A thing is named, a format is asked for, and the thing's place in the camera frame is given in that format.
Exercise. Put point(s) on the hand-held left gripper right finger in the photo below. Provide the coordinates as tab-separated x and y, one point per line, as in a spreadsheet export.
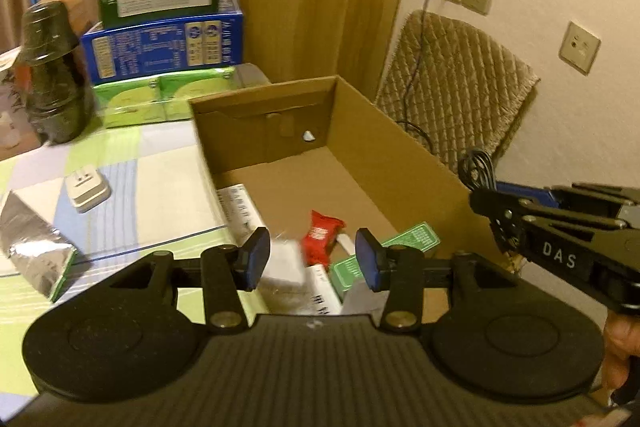
367	262

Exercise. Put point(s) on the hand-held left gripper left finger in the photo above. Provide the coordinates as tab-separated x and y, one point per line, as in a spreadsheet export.
257	257

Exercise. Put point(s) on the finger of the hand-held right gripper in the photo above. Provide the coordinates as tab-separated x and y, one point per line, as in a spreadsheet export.
590	197
560	247

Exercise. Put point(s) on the clear plastic box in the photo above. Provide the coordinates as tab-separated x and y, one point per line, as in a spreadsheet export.
287	267

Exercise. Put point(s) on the white box with dragon print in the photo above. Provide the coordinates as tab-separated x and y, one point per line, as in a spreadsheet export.
240	212

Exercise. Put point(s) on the green and white box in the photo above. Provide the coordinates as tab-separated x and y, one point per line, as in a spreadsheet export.
415	239

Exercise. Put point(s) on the red packet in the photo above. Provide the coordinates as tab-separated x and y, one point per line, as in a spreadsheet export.
322	232

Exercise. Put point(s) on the large cardboard box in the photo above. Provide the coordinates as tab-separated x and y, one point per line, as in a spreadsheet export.
400	142

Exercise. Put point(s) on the desktop with checked tablecloth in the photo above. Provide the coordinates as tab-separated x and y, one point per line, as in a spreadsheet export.
150	187

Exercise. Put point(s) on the person's right hand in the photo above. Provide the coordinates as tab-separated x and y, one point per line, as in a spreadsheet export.
617	347

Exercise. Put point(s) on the green tissue pack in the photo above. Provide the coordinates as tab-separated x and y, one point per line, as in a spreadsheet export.
197	89
130	104

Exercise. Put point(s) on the white power adapter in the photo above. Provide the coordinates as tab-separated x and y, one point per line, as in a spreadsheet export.
87	192

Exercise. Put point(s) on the quilted beige chair cushion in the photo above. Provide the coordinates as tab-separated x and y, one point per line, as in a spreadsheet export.
450	72

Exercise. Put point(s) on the silver foil pouch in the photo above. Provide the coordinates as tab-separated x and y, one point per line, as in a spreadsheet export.
30	237

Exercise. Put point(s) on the blue carton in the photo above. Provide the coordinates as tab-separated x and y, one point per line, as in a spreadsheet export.
150	47

